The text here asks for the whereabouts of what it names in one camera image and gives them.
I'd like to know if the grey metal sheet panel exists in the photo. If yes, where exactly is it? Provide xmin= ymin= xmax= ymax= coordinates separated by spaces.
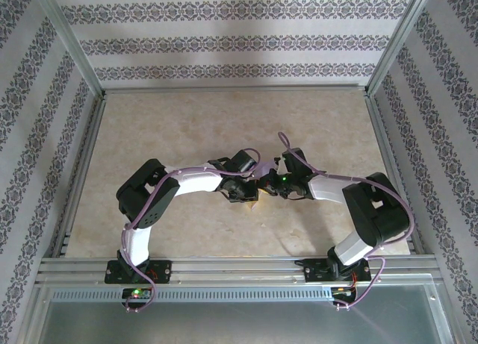
xmin=22 ymin=284 xmax=456 ymax=344

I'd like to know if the circuit board with green light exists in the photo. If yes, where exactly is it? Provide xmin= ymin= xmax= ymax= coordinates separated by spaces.
xmin=122 ymin=287 xmax=152 ymax=300

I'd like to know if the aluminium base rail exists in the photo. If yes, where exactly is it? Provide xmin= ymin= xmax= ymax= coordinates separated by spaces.
xmin=35 ymin=256 xmax=444 ymax=285

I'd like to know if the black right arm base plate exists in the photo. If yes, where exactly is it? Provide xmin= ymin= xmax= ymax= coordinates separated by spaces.
xmin=304 ymin=257 xmax=371 ymax=284

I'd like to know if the grey slotted cable duct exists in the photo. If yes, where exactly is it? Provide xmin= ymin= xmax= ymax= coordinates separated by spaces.
xmin=50 ymin=288 xmax=333 ymax=303

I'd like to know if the long aluminium table rail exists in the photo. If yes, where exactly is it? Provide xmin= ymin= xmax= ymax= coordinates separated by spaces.
xmin=100 ymin=83 xmax=370 ymax=97

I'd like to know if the short aluminium table rail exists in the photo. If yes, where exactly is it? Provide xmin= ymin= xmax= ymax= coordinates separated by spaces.
xmin=365 ymin=92 xmax=426 ymax=257
xmin=50 ymin=92 xmax=109 ymax=259

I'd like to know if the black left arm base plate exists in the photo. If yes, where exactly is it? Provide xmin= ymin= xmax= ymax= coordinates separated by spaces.
xmin=104 ymin=260 xmax=173 ymax=285

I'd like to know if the aluminium frame post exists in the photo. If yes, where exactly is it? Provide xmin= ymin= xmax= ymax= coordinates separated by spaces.
xmin=365 ymin=0 xmax=441 ymax=97
xmin=31 ymin=0 xmax=108 ymax=98

